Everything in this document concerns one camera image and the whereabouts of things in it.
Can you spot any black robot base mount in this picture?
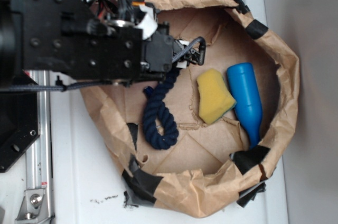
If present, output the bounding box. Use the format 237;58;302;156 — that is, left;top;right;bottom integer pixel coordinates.
1;91;39;173

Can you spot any brown paper bag tray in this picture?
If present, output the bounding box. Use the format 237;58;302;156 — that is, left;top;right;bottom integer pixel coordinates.
81;0;300;218

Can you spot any aluminium rail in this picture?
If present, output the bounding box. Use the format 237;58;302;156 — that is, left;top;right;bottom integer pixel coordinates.
15;0;55;224

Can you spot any yellow sponge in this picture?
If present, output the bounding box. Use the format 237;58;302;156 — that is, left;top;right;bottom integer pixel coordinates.
197;69;237;125

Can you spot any dark blue rope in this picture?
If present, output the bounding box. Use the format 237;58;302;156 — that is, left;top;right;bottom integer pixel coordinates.
143;68;181;150

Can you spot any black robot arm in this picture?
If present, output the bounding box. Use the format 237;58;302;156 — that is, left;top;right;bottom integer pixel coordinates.
1;0;206;92

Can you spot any blue plastic bottle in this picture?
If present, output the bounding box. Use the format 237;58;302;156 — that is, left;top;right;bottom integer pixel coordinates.
227;63;262;149

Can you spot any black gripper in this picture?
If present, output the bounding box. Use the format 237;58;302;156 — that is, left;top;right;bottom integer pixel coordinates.
116;2;206;81

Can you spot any metal corner bracket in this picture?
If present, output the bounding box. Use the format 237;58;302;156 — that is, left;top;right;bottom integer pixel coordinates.
15;189;49;223

